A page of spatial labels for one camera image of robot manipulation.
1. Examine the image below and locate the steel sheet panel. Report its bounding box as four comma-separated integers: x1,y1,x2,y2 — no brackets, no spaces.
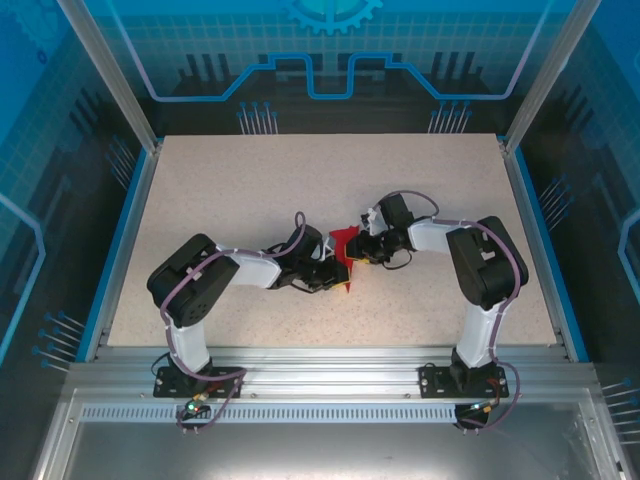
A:
29,387,629,480

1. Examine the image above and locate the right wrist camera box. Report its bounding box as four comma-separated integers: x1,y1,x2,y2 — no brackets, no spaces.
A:
359,207,387,237

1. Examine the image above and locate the wide aluminium mounting rail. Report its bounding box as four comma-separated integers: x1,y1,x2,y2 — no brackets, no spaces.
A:
63,343,600,404

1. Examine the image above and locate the slotted grey cable duct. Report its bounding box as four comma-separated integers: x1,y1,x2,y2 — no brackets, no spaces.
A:
78,404,469,426

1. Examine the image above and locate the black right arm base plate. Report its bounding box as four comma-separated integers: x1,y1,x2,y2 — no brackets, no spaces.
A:
417,363,512,400

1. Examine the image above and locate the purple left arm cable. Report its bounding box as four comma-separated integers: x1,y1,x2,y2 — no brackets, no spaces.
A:
159,209,254,435

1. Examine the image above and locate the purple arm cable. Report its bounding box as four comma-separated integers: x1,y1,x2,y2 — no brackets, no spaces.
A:
369,189,530,435
159,209,254,435

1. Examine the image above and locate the aluminium table side rail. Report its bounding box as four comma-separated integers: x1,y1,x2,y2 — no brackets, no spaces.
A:
92,142,165,361
501,139,574,361

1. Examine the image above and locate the cable connector with green light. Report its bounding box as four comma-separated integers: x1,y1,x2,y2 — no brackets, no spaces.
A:
178,392,214,420
464,397,501,419

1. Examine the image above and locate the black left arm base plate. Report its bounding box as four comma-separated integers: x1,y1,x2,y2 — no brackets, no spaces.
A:
152,364,247,400

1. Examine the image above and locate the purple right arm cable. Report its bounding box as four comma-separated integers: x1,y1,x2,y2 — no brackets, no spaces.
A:
369,189,530,435

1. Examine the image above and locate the aluminium frame post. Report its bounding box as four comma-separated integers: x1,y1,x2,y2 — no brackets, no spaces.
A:
55,0,165,155
501,0,599,155

